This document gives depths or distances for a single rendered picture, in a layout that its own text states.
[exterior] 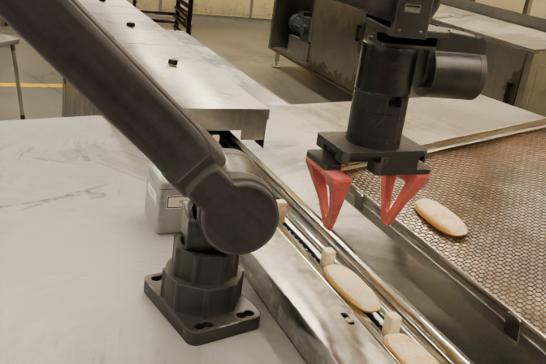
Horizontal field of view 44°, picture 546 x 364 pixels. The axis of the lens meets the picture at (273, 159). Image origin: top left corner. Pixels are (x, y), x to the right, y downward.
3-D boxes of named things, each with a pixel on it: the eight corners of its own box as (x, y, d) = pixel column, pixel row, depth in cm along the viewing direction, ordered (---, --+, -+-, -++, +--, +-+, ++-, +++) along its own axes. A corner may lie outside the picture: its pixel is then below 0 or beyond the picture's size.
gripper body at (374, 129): (426, 166, 71) (441, 99, 69) (342, 171, 67) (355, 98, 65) (392, 145, 77) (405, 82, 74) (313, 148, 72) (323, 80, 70)
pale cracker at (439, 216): (405, 205, 90) (406, 197, 89) (431, 199, 91) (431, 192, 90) (448, 240, 81) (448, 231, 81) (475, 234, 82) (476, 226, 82)
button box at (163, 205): (140, 232, 96) (145, 159, 92) (192, 229, 99) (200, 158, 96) (153, 261, 89) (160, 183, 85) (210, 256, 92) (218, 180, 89)
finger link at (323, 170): (382, 239, 72) (398, 157, 69) (323, 244, 69) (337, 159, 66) (350, 212, 78) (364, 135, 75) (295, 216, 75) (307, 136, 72)
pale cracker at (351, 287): (315, 268, 80) (317, 259, 79) (343, 266, 81) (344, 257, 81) (358, 315, 71) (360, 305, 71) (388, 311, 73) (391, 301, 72)
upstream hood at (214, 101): (64, 15, 217) (65, -12, 215) (120, 19, 225) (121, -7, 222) (165, 150, 112) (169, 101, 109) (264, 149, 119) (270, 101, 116)
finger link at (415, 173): (418, 236, 74) (436, 156, 71) (363, 240, 71) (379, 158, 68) (385, 210, 80) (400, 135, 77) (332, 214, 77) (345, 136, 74)
